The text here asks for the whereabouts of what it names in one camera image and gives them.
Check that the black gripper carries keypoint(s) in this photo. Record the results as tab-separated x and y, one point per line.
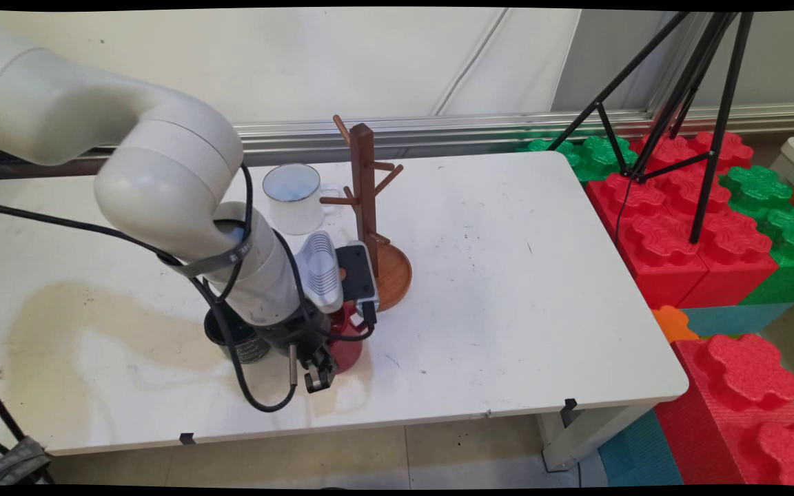
290	337

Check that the aluminium wall rail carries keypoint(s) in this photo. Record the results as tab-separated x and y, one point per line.
507	127

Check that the red foam block under tripod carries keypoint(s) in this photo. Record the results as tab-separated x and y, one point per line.
673	234

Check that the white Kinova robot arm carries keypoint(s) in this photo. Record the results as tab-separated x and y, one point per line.
163	179

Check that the orange foam piece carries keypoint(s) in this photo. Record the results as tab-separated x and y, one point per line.
674	324

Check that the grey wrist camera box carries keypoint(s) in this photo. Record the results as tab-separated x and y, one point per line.
357	275

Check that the large red foam block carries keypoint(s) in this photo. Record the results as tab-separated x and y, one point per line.
741	413

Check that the red enamel mug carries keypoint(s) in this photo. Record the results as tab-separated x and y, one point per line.
347	348

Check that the flat green foam block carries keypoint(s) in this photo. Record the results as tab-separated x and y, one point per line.
593	155

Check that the tall green foam block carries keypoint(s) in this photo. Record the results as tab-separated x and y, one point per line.
786	234

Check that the black tape piece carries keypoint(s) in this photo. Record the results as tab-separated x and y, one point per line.
187	438
569	405

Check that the dark green enamel mug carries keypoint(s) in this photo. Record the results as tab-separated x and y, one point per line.
245	348

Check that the white enamel mug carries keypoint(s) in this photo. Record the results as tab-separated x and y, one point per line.
293	200

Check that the white table leg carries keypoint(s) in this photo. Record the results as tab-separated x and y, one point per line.
579	430

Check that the brown wooden mug tree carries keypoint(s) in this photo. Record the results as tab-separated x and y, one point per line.
366	179

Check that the teal foam block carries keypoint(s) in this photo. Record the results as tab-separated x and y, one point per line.
735	319

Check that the black tripod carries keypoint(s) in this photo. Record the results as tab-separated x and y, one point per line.
707	103

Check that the teal foam mat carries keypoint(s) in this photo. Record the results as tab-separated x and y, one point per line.
638	451

